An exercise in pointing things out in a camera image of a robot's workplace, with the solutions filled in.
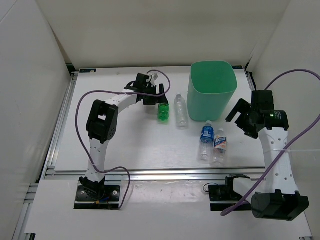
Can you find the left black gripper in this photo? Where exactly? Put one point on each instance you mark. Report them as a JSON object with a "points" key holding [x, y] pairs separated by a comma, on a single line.
{"points": [[155, 99]]}

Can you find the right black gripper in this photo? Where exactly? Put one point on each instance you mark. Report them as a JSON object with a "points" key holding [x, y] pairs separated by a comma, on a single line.
{"points": [[242, 106]]}

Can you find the green plastic bottle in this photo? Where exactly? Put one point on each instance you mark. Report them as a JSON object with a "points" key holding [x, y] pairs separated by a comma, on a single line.
{"points": [[163, 113]]}

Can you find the clear bottle white cap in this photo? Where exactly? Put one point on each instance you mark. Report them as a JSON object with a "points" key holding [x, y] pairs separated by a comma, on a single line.
{"points": [[181, 114]]}

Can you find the orange white label bottle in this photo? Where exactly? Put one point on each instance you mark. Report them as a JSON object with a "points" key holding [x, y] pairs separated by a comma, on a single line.
{"points": [[219, 148]]}

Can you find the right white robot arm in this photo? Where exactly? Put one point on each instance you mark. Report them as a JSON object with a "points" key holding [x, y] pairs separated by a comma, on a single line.
{"points": [[275, 195]]}

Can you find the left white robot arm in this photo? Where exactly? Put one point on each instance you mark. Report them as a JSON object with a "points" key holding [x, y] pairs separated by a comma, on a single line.
{"points": [[101, 127]]}

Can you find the green plastic bin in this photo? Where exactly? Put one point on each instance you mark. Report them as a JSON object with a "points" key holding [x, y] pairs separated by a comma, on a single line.
{"points": [[210, 88]]}

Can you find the blue label plastic bottle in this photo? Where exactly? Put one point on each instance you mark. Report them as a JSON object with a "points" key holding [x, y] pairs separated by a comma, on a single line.
{"points": [[206, 143]]}

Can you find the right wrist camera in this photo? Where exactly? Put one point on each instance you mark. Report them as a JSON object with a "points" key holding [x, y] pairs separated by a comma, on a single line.
{"points": [[262, 100]]}

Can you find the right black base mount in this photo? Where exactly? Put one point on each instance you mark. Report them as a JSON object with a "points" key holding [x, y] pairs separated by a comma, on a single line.
{"points": [[222, 196]]}

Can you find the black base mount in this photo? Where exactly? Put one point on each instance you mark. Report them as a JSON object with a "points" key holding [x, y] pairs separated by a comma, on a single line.
{"points": [[93, 195], [222, 196]]}

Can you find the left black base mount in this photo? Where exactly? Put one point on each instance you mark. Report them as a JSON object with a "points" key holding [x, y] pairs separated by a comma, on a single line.
{"points": [[93, 195]]}

